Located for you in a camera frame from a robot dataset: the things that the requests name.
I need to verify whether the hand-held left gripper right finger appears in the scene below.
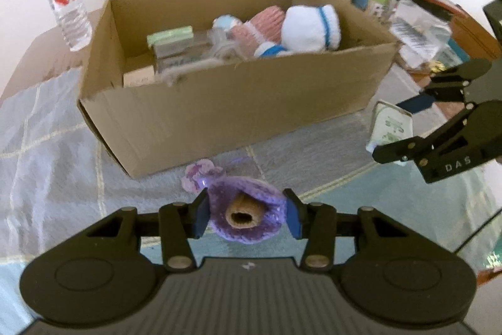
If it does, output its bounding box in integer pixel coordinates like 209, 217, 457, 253
285, 188, 432, 270

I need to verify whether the purple crochet flower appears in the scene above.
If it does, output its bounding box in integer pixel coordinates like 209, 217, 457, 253
181, 159, 288, 243

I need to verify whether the white green small pack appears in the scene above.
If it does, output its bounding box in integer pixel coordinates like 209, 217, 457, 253
369, 0, 391, 18

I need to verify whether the clear water bottle red label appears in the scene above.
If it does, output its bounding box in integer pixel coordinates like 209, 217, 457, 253
44, 0, 93, 52

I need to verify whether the checked green grey tablecloth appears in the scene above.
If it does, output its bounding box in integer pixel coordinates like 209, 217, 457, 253
0, 66, 495, 320

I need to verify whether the pink knitted sock roll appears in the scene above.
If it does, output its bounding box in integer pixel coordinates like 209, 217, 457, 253
231, 5, 286, 59

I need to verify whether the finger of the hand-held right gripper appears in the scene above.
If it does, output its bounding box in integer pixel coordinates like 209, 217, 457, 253
372, 103, 484, 168
397, 58, 493, 115

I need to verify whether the large clear jar black lid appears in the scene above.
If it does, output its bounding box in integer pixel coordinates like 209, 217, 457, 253
390, 0, 453, 65

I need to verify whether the white sock roll blue stripe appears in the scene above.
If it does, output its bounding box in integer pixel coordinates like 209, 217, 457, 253
281, 4, 341, 52
254, 42, 293, 59

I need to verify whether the white bottle light blue cap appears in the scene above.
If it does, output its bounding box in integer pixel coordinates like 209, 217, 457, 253
153, 15, 244, 74

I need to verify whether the brown cardboard box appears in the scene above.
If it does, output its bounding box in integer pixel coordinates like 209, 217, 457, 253
77, 0, 401, 179

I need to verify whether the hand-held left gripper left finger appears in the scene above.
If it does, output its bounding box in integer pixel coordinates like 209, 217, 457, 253
67, 188, 211, 273

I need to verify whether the teal paper packet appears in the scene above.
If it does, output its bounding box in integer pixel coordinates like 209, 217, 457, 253
443, 39, 471, 65

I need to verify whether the light green tissue pack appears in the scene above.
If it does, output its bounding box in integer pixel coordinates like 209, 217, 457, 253
147, 26, 195, 47

